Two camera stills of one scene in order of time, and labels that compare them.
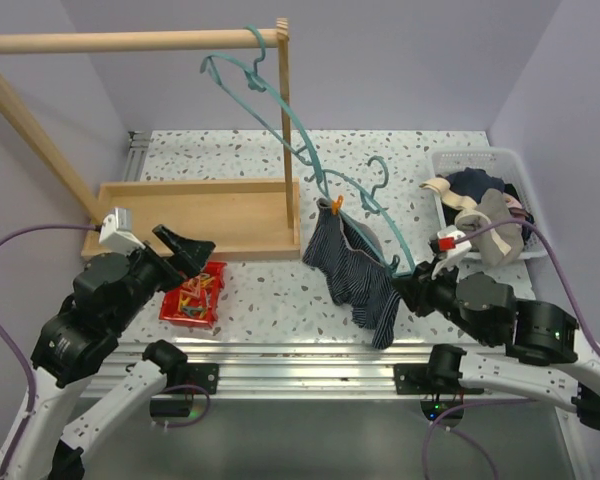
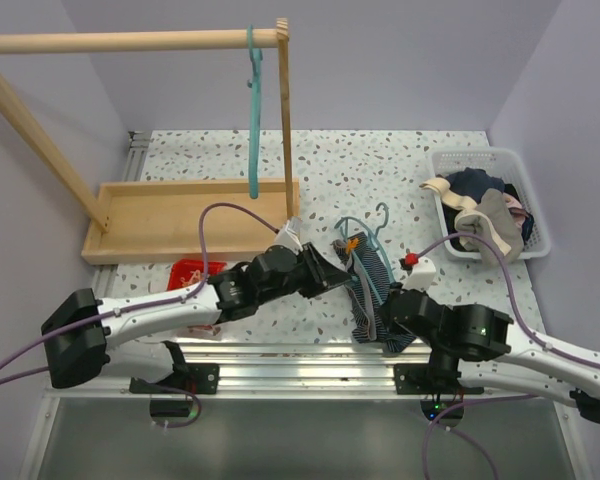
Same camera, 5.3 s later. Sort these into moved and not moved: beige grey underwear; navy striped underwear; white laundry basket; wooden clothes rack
Moved: navy striped underwear
Not moved: beige grey underwear; white laundry basket; wooden clothes rack
